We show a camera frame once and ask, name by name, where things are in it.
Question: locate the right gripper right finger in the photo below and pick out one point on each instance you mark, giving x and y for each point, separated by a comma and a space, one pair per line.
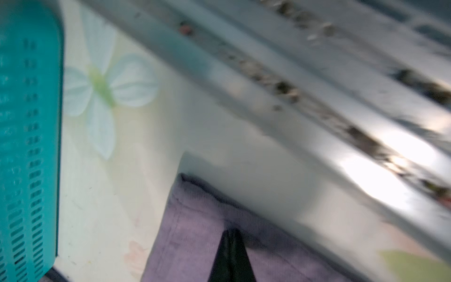
241, 267

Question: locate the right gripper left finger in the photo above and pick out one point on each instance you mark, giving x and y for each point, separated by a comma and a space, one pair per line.
221, 270

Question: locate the purple trousers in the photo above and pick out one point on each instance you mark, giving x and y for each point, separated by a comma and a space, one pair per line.
196, 216

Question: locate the teal plastic mesh basket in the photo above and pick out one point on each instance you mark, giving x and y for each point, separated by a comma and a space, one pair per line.
31, 105

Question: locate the aluminium side rail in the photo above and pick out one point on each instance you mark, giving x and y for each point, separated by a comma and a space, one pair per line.
310, 96

